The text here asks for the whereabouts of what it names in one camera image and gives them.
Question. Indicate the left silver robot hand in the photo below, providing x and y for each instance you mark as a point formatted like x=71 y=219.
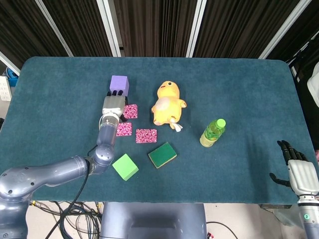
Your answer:
x=113 y=105

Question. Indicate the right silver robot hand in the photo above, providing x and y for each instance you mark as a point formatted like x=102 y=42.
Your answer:
x=302 y=176

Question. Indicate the pink speckled block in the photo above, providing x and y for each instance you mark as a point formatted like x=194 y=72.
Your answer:
x=131 y=111
x=146 y=136
x=124 y=129

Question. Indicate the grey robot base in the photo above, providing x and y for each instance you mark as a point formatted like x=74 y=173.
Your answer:
x=149 y=224

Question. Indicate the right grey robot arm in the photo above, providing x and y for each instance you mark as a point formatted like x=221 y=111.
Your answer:
x=310 y=219

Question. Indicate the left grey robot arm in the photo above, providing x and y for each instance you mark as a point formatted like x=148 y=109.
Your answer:
x=49 y=174

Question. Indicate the purple foam cube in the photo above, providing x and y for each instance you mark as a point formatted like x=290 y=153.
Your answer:
x=119 y=83

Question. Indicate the yellow plush duck toy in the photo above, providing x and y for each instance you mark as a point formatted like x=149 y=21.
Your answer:
x=165 y=104

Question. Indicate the green foam cube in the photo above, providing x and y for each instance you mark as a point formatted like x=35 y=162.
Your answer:
x=125 y=166

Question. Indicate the green and yellow sponge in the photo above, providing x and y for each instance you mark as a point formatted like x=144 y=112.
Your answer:
x=162 y=155

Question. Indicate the white cloth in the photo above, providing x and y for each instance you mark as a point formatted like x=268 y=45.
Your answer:
x=313 y=87

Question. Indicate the dark brown curtain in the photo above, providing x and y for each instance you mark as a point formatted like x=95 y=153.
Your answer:
x=154 y=25

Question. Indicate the green tea plastic bottle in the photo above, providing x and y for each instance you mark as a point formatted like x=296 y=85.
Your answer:
x=211 y=134

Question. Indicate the blue plastic object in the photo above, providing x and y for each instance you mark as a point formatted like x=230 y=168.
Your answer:
x=12 y=74

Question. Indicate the white labelled panel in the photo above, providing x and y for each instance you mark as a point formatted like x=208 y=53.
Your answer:
x=4 y=88

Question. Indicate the blue fabric table mat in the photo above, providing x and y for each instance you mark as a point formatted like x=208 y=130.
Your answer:
x=224 y=87

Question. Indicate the white frame post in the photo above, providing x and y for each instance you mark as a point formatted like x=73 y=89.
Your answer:
x=54 y=30
x=109 y=30
x=195 y=30
x=284 y=30

